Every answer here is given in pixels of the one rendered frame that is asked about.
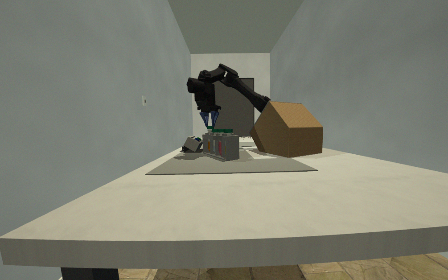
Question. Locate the grey sloping control panel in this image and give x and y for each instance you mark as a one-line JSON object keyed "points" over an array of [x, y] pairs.
{"points": [[192, 144]]}

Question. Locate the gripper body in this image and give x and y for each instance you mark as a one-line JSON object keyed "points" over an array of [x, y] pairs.
{"points": [[208, 109]]}

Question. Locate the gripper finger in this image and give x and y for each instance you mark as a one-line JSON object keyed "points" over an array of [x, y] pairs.
{"points": [[214, 116], [205, 117]]}

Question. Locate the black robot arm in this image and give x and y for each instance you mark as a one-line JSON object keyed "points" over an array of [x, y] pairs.
{"points": [[204, 91]]}

